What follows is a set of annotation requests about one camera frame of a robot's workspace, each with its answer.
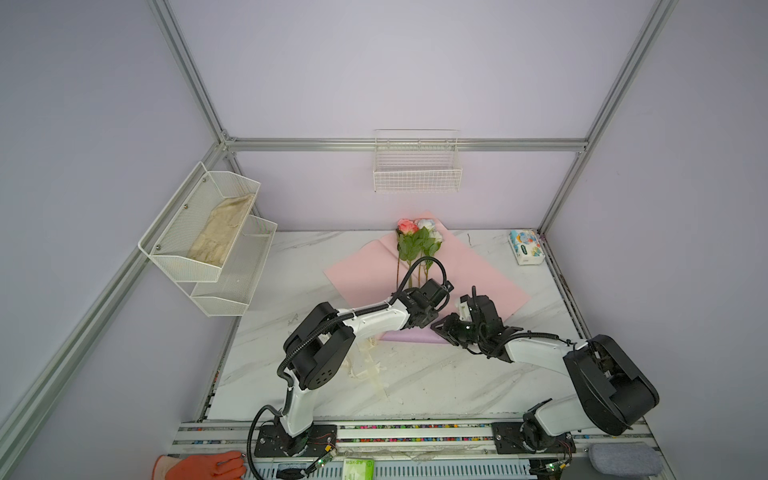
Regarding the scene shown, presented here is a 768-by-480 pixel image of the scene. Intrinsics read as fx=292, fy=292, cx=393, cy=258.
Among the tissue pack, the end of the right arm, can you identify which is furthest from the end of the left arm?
the tissue pack

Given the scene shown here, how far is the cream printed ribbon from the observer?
86cm

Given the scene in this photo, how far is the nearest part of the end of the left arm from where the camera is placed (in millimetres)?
666

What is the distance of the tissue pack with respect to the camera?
3.60 ft
